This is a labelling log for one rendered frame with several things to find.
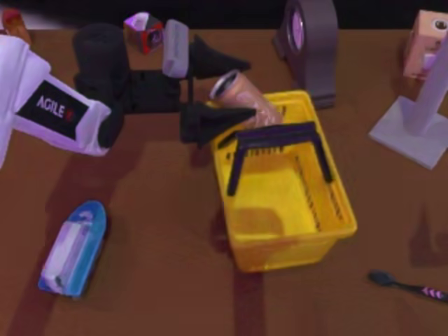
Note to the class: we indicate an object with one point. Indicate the blue blister pack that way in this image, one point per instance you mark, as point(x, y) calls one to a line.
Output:
point(73, 248)

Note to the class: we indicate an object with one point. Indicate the black toothbrush with pink marks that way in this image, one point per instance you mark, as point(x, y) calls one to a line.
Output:
point(406, 286)

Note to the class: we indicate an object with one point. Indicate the white stand with square base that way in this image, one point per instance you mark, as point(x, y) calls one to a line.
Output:
point(416, 129)

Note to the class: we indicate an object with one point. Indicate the red brown object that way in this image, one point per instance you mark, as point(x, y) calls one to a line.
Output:
point(14, 21)

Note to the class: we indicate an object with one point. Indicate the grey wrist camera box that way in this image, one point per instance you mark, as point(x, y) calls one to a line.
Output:
point(175, 47)

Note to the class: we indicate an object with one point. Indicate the pink beverage can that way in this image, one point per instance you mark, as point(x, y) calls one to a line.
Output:
point(252, 101)

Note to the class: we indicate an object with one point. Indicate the pink carton box with eye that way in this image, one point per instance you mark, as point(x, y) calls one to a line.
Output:
point(420, 45)

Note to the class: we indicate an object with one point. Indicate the grey tape dispenser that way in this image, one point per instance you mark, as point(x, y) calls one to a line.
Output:
point(311, 49)

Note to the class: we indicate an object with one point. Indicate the patterned red white cube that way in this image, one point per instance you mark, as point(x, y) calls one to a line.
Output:
point(144, 33)

